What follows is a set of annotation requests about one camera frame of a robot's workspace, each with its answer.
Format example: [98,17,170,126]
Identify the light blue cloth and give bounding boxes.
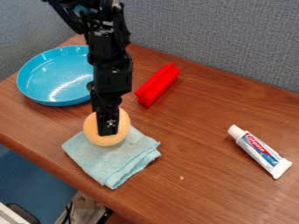
[62,127,162,190]

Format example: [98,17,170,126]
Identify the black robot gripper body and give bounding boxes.
[87,31,134,111]

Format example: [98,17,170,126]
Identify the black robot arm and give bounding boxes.
[43,0,134,137]

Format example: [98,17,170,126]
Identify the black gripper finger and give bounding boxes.
[96,94,122,137]

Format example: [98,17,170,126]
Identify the objects under table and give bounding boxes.
[0,192,114,224]

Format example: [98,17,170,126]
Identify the white toothpaste tube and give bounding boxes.
[228,125,293,179]

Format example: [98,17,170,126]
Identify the red plastic block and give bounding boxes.
[135,63,180,107]

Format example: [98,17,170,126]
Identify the yellow foam ball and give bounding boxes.
[83,109,131,146]

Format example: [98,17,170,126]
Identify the blue plate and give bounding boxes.
[16,45,94,107]

